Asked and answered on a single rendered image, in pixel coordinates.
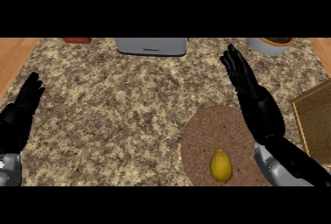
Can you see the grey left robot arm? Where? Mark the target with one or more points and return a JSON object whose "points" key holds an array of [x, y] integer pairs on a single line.
{"points": [[8, 169]]}

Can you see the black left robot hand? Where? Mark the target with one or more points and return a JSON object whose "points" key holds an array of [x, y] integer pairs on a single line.
{"points": [[19, 113]]}

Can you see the red-brown box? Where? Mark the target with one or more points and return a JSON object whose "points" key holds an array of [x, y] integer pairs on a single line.
{"points": [[76, 40]]}

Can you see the grey toaster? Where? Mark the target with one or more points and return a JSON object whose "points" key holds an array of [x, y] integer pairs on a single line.
{"points": [[150, 46]]}

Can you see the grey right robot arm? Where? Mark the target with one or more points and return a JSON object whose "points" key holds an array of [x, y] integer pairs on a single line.
{"points": [[274, 170]]}

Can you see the brown oval placemat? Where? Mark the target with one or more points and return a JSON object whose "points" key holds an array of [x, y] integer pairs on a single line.
{"points": [[217, 137]]}

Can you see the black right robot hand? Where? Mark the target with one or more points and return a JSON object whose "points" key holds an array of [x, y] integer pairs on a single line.
{"points": [[258, 108]]}

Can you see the yellow lemon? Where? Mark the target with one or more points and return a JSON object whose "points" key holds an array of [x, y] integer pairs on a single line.
{"points": [[220, 165]]}

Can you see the grey potted plant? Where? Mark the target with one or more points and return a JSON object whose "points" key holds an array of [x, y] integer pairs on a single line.
{"points": [[271, 44]]}

